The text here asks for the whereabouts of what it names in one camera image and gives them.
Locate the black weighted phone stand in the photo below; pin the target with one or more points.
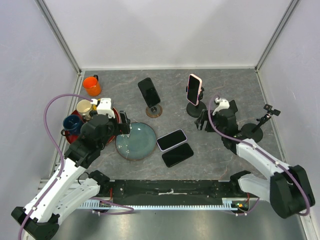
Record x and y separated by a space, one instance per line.
254 131

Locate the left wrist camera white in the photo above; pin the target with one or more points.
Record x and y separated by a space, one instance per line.
105 107

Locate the cream mug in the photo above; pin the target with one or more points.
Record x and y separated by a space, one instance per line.
84 107

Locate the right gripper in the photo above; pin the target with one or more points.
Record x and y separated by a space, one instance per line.
199 121

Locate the red round tray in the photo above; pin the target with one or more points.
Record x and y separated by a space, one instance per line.
71 138

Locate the teal ceramic plate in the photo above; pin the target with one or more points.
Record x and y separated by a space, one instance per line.
138 144

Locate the black phone on wooden stand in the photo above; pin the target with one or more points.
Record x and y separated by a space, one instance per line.
149 92

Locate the dark blue mug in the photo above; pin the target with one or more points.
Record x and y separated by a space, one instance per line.
72 125

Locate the black round phone stand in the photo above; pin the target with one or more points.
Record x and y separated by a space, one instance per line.
195 110

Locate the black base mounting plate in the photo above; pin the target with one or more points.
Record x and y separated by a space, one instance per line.
170 192

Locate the orange mug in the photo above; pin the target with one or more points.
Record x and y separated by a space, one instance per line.
92 85

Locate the grey cable duct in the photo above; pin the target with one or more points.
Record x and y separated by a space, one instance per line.
226 205

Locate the black folding phone stand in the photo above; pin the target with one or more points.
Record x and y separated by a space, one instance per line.
233 107

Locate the black phone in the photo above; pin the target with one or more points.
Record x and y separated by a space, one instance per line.
177 155
149 92

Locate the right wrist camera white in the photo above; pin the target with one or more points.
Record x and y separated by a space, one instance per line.
222 104

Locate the lavender case phone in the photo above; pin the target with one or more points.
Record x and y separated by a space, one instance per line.
171 140

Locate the yellow mug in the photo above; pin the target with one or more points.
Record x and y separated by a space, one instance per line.
96 105

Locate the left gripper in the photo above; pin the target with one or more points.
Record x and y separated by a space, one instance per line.
121 128

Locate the pink case phone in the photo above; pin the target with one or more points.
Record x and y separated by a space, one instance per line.
194 87

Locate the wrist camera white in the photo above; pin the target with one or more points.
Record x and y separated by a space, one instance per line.
222 104
105 107

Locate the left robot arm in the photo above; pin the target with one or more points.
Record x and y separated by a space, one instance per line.
42 217

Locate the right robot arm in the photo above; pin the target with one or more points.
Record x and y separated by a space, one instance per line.
286 188

